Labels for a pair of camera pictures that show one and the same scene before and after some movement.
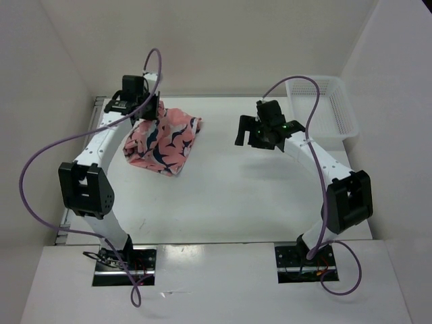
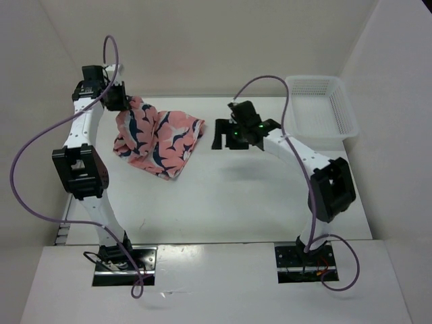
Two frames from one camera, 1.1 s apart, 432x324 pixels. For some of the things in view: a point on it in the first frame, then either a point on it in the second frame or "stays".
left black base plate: x=142 y=266 stays
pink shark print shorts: x=161 y=146 stays
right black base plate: x=293 y=266 stays
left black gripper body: x=150 y=109 to x=116 y=95
